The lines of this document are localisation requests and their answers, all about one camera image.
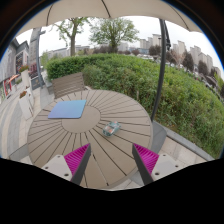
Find thin-crowned tree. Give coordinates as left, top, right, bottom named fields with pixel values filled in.
left=54, top=17, right=91, bottom=57

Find round-crowned tree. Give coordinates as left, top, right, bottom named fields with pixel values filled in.
left=89, top=17, right=140, bottom=54

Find transparent computer mouse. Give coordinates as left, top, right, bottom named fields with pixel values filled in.
left=102, top=121, right=122, bottom=138

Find green hedge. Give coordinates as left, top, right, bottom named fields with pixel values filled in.
left=45, top=53, right=224, bottom=159

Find dark curved umbrella pole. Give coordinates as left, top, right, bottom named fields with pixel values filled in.
left=150, top=18, right=173, bottom=123

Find grey shopfront building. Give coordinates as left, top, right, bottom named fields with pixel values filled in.
left=0, top=38, right=30, bottom=104

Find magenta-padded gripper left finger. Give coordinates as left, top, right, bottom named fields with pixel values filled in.
left=41, top=143, right=92, bottom=186

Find distant apartment buildings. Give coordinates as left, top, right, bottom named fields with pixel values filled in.
left=138, top=33, right=214, bottom=73

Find grey sign pillar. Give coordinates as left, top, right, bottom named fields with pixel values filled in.
left=28, top=27, right=47, bottom=90

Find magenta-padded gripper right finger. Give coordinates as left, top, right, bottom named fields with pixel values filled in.
left=131, top=143, right=184, bottom=186

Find brown slatted chair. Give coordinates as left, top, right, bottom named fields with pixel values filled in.
left=50, top=72, right=91, bottom=100

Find blue mouse pad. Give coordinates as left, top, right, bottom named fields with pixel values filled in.
left=47, top=99, right=88, bottom=120

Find white flower planter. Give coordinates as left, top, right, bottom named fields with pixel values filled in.
left=18, top=90, right=35, bottom=121
left=18, top=65, right=32, bottom=89

